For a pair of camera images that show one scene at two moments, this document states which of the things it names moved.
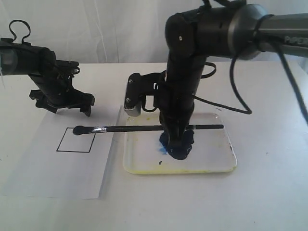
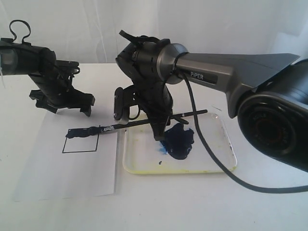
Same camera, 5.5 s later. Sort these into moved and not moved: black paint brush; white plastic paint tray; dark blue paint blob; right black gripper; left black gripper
Moved: right black gripper; black paint brush
Not moved: left black gripper; white plastic paint tray; dark blue paint blob
